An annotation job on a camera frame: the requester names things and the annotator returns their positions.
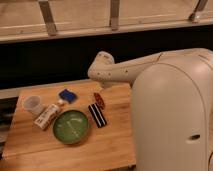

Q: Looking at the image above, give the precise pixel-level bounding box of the black striped box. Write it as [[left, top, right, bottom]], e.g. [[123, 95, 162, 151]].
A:
[[88, 103, 107, 128]]

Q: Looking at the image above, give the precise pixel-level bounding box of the metal railing post middle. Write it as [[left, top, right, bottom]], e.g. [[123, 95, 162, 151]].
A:
[[110, 0, 120, 30]]

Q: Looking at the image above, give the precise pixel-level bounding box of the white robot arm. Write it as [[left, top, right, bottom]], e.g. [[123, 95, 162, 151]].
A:
[[88, 48, 213, 171]]

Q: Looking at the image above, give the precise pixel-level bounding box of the white drink bottle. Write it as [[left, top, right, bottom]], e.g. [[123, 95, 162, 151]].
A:
[[34, 100, 64, 130]]

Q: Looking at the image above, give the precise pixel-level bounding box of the brown snack bar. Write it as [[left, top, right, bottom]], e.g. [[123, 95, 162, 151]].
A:
[[94, 92, 105, 110]]

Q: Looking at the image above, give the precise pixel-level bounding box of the metal railing post left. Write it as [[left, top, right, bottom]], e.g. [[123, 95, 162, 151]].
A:
[[38, 0, 57, 36]]

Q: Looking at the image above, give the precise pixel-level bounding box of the green ceramic bowl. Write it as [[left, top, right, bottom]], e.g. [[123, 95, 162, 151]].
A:
[[53, 110, 90, 144]]

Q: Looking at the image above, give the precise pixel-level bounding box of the blue sponge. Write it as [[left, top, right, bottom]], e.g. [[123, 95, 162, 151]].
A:
[[59, 89, 77, 103]]

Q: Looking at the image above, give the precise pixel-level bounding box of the clear plastic cup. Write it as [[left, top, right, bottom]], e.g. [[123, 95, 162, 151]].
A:
[[22, 96, 44, 116]]

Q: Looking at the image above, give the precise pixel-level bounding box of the metal railing post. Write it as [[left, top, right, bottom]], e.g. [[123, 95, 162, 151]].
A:
[[189, 0, 208, 23], [38, 0, 57, 36], [110, 0, 120, 30]]

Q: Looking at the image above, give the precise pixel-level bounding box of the metal railing post right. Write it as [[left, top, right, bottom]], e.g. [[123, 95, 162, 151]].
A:
[[189, 0, 208, 23]]

